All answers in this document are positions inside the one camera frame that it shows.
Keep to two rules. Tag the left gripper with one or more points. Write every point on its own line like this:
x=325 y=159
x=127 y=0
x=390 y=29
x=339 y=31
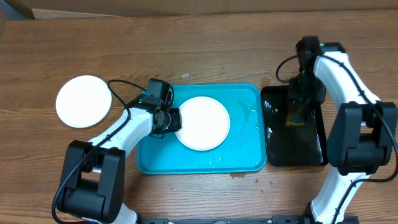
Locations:
x=176 y=125

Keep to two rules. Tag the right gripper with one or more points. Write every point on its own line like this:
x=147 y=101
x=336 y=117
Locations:
x=297 y=96

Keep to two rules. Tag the yellow green sponge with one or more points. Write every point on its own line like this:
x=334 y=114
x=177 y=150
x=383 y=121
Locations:
x=295 y=116

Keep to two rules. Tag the white plate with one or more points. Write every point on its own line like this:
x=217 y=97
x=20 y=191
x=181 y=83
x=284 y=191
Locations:
x=83 y=101
x=205 y=123

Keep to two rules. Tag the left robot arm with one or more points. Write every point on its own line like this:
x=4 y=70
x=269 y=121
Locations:
x=92 y=180

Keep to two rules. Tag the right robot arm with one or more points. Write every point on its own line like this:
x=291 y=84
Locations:
x=362 y=136

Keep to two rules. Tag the black water tray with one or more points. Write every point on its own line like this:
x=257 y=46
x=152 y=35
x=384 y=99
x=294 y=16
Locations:
x=289 y=145

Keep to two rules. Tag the teal plastic tray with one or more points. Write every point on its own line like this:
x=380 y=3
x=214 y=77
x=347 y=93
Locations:
x=243 y=150

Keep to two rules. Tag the cardboard sheet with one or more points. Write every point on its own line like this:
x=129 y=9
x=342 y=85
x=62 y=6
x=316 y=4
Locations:
x=24 y=9

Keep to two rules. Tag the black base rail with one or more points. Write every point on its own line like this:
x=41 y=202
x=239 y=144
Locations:
x=280 y=219

